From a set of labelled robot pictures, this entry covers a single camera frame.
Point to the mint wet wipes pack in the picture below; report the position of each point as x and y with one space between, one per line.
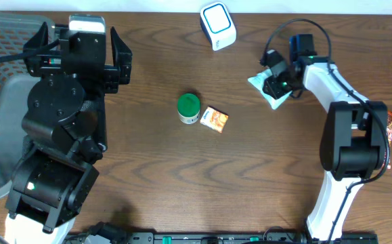
258 81

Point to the grey plastic basket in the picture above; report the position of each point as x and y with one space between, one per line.
15 85

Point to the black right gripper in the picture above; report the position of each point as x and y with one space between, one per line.
274 89

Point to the red chocolate wafer pack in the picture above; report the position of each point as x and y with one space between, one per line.
389 126

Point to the orange snack packet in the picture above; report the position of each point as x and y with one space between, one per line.
214 119

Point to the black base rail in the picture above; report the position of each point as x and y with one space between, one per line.
271 237

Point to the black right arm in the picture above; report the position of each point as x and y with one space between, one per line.
354 147

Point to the green lid jar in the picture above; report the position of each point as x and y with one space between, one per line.
188 108

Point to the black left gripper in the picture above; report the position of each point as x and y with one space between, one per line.
112 74

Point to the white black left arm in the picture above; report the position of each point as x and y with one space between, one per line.
65 126

